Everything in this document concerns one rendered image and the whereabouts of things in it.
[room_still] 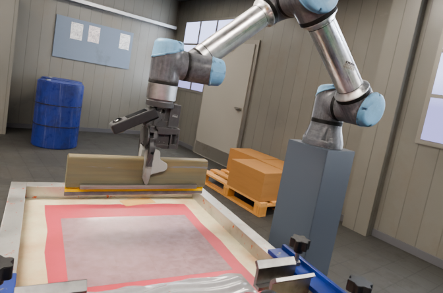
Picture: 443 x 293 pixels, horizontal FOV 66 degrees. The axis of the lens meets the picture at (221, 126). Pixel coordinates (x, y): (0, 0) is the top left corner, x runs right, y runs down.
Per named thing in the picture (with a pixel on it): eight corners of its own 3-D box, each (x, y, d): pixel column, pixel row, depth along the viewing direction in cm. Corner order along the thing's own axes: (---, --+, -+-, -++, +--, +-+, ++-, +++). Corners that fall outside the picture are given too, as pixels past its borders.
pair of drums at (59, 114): (70, 132, 644) (77, 79, 632) (93, 150, 539) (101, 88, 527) (20, 129, 591) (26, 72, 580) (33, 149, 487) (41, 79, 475)
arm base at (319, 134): (317, 140, 141) (322, 117, 140) (350, 150, 129) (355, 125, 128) (293, 139, 131) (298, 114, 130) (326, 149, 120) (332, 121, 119)
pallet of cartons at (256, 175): (310, 210, 432) (318, 173, 426) (260, 218, 375) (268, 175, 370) (242, 177, 533) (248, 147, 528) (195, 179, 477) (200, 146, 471)
